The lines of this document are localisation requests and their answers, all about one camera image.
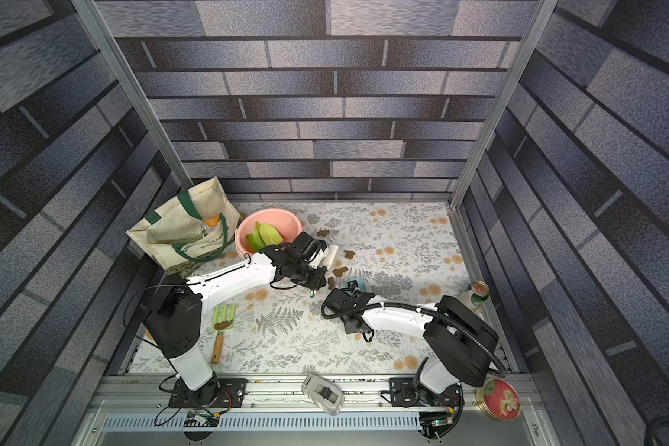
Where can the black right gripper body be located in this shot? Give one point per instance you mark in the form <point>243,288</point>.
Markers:
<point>337,304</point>

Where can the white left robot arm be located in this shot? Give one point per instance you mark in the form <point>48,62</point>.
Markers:
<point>174,311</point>

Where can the green trowel yellow blue handle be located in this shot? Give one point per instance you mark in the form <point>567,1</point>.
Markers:
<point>253,242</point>

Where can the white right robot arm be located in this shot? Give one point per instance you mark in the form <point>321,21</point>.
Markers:
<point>463,345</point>

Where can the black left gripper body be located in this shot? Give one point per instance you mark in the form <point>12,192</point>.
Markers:
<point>309,275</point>

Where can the cream canvas tote bag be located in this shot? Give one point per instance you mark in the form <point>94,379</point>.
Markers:
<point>192,228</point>

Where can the green shovel brown handle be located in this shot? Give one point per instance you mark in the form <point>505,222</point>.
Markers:
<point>257,234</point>

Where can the pink plastic bucket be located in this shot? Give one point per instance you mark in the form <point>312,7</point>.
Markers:
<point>284,221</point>

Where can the round red gold tin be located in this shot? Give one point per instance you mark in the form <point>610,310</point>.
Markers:
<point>498,400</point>

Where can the blue trowel with soil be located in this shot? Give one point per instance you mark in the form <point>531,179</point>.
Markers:
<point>356,284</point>

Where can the green trowel brown handle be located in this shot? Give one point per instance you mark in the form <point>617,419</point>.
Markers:
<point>270,234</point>

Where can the green hand rake wooden handle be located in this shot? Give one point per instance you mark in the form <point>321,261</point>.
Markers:
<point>224,316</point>

